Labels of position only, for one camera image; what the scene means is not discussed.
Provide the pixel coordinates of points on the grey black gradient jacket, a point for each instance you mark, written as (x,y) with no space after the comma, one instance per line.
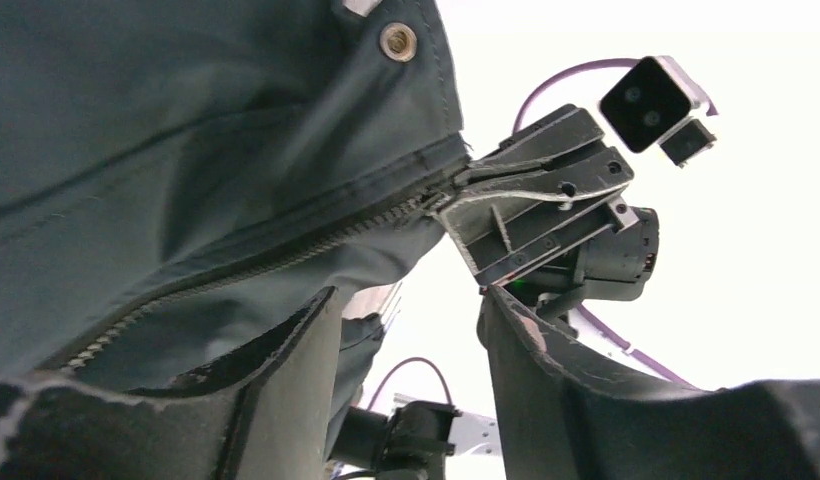
(145,144)

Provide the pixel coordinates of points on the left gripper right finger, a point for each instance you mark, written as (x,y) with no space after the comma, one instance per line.
(565,411)

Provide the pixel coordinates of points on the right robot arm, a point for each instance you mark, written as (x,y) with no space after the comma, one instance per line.
(611,266)

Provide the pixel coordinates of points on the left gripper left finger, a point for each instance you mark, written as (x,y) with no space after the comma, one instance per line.
(259,412)

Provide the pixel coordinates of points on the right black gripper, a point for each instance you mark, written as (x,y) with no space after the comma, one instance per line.
(507,227)

